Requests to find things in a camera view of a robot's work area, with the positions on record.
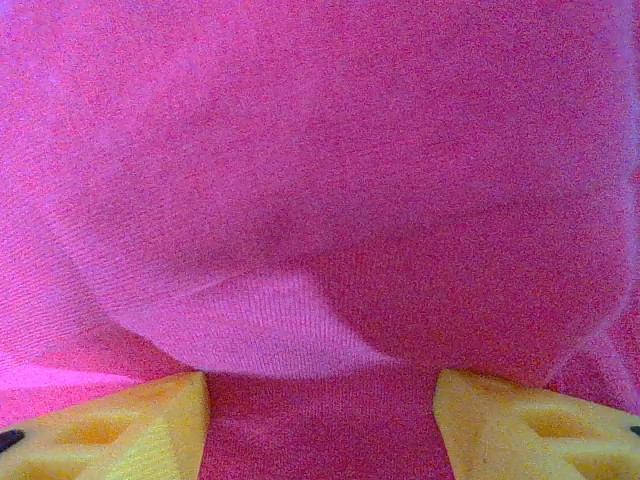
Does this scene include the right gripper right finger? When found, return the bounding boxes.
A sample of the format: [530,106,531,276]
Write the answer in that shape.
[432,368,640,480]

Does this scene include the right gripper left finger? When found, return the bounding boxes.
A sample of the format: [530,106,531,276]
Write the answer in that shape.
[0,370,210,480]

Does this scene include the red t-shirt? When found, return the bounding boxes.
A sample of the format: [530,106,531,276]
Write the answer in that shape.
[0,0,640,480]

